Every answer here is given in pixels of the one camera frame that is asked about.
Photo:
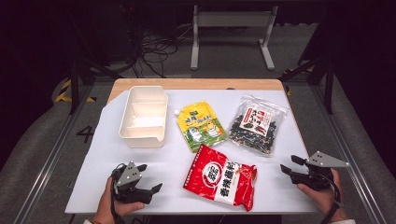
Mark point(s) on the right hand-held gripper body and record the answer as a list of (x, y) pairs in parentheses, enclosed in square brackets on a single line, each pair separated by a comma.
[(320, 161)]

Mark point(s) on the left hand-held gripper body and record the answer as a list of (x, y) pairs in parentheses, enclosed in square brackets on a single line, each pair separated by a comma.
[(129, 178)]

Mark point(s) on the white divided storage box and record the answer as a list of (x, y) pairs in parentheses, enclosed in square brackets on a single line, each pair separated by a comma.
[(144, 140)]

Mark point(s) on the red seasoning packet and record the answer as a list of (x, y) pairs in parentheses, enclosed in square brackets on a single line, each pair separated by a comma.
[(199, 180)]

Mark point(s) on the clear bag of dried seaweed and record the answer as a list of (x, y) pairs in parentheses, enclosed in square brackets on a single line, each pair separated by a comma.
[(249, 137)]

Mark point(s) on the yellow spouted sauce pouch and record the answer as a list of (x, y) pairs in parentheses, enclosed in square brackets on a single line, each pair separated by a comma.
[(200, 124)]

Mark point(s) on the person's left hand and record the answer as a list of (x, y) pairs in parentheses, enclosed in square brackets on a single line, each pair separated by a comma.
[(109, 210)]

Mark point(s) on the person's right hand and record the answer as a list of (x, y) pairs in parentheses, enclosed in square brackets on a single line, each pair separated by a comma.
[(330, 199)]

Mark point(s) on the white table mat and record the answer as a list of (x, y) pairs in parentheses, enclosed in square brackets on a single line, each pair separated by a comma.
[(174, 165)]

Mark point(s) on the black metal stand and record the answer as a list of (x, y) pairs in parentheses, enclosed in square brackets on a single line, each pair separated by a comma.
[(328, 84), (74, 81)]

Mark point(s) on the white metal stand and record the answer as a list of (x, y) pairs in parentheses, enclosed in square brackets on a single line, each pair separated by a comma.
[(233, 19)]

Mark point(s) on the aluminium floor rail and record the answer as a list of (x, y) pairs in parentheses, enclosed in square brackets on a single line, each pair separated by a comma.
[(46, 168), (351, 168)]

